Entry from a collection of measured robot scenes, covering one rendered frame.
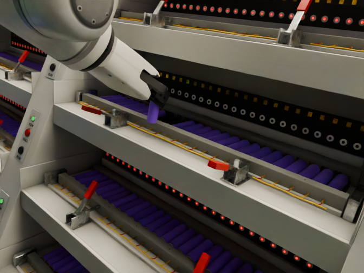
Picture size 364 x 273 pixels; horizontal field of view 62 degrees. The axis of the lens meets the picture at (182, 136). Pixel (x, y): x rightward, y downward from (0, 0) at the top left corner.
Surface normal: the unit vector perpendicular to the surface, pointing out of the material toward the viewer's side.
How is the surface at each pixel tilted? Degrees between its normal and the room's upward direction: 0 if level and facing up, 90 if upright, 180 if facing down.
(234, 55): 112
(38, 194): 22
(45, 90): 90
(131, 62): 87
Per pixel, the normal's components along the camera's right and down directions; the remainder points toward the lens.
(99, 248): 0.14, -0.94
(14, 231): 0.76, 0.31
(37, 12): -0.58, 0.52
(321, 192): -0.63, 0.18
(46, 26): -0.53, 0.75
